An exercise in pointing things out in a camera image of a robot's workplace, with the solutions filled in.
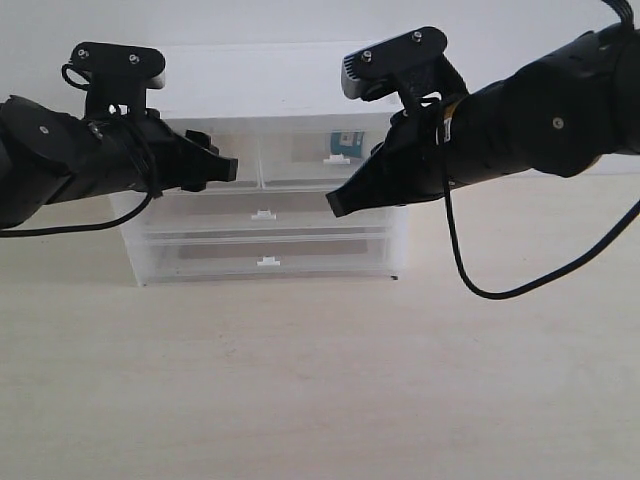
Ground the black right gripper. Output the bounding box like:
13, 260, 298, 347
325, 99, 450, 218

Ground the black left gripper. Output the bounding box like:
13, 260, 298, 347
74, 110, 238, 198

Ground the white pill bottle teal label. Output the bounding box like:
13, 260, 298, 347
329, 131, 365, 158

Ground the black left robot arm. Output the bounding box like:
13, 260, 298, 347
1, 95, 238, 230

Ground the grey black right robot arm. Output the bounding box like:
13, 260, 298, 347
327, 24, 639, 217

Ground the white plastic drawer cabinet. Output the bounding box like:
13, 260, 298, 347
107, 39, 419, 289

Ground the middle wide clear drawer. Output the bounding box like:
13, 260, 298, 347
126, 191, 404, 234

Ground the wide clear drawer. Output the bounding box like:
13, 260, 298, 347
127, 231, 406, 286
126, 191, 404, 234

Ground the bottom wide clear drawer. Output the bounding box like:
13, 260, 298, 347
127, 231, 406, 286

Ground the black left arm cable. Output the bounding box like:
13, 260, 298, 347
0, 104, 162, 239

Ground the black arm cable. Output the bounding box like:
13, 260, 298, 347
429, 0, 640, 301
0, 104, 162, 239

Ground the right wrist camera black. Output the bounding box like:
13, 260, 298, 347
341, 26, 469, 114

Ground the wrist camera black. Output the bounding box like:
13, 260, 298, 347
341, 26, 469, 114
61, 41, 166, 120

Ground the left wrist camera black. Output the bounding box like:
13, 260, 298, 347
61, 41, 166, 120

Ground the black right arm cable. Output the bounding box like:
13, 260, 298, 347
429, 0, 640, 301

